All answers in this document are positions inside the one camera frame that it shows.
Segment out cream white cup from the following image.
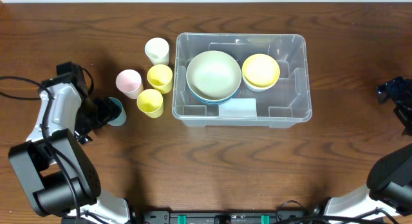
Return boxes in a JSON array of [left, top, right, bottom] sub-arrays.
[[144, 37, 170, 65]]

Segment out light blue cup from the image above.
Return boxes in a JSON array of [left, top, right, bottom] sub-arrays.
[[108, 97, 127, 127]]

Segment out black cable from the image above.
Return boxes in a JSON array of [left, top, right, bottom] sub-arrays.
[[0, 66, 110, 224], [276, 200, 402, 224]]

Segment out large cream bowl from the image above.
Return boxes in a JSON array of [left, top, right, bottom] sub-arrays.
[[186, 50, 242, 100]]

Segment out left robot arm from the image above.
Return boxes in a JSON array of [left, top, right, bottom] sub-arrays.
[[8, 62, 138, 223]]

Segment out left black cable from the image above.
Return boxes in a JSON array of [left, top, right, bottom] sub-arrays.
[[0, 66, 110, 224]]

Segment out yellow small bowl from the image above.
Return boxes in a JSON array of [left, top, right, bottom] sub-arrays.
[[241, 53, 280, 87]]

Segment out pink cup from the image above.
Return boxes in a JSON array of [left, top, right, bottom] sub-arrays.
[[115, 69, 144, 99]]

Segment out right black cable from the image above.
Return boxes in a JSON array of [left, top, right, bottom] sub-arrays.
[[276, 200, 402, 224]]

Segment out dark blue bowl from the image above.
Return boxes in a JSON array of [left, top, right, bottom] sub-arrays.
[[187, 86, 240, 104], [195, 97, 231, 105]]

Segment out white small bowl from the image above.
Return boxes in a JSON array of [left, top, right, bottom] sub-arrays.
[[243, 77, 277, 92]]

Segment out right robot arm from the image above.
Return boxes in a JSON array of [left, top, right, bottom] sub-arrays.
[[319, 77, 411, 220]]

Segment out clear plastic storage container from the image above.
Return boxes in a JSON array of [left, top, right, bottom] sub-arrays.
[[172, 32, 312, 128]]

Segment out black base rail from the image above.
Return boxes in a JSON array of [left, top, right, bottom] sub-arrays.
[[120, 208, 308, 224]]

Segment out yellow cup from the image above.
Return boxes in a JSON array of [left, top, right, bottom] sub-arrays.
[[136, 89, 164, 118], [147, 64, 173, 94]]

